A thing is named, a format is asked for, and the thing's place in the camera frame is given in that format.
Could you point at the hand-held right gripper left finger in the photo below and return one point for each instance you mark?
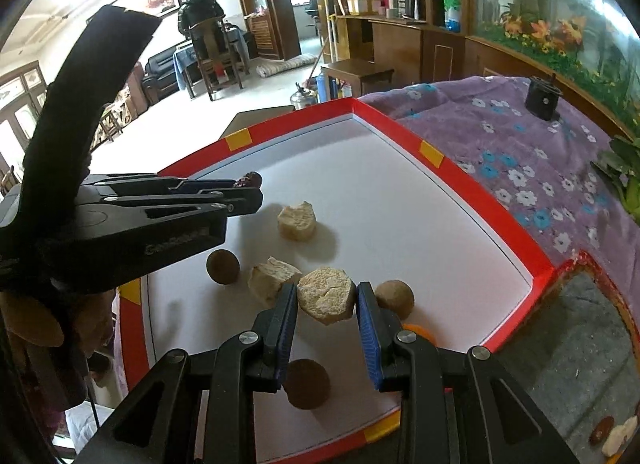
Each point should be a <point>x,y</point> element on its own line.
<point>282,339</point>

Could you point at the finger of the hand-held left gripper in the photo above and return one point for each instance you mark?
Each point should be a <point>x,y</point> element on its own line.
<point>245,201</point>
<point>200,186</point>

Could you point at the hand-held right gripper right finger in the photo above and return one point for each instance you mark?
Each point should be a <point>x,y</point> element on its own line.
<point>370,339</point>

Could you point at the red date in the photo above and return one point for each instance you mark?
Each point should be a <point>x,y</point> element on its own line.
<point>250,179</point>
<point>600,431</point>

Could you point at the round beige dried fruit chunk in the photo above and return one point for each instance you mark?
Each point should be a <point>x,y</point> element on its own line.
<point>325,294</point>

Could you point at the red-rimmed white tray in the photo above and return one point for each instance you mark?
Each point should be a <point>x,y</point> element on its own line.
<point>400,194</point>

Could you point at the person's left hand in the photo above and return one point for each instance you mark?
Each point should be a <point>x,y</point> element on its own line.
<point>30,319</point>

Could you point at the brown longan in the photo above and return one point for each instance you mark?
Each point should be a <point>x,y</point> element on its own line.
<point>223,267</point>
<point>397,299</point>
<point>307,386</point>

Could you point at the small orange fruit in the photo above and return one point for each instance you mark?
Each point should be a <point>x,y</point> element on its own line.
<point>422,331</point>

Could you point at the metal kettle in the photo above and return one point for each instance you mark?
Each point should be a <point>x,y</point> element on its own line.
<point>302,99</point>

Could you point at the table with blue cloth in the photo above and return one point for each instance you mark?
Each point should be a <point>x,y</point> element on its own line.
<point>182,61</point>

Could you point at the black sofa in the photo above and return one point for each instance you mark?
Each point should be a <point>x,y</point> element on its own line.
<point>160,66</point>

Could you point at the wooden chair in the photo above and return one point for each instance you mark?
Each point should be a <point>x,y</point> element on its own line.
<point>210,51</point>

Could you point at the rolled white bedding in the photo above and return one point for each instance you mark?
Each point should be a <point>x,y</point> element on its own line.
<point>285,66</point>

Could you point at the grey felt mat orange border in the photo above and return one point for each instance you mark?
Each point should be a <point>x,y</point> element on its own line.
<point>565,344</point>

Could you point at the wooden cabinet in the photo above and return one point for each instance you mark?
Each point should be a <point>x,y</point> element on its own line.
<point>400,49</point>

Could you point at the purple floral blanket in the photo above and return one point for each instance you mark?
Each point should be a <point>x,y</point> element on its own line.
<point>500,144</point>

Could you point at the green plastic bottle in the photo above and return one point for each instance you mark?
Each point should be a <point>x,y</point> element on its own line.
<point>453,9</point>

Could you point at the black cylinder holder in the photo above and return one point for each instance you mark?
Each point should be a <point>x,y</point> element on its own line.
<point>542,101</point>

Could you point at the bok choy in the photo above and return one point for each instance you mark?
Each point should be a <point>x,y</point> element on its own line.
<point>625,169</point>

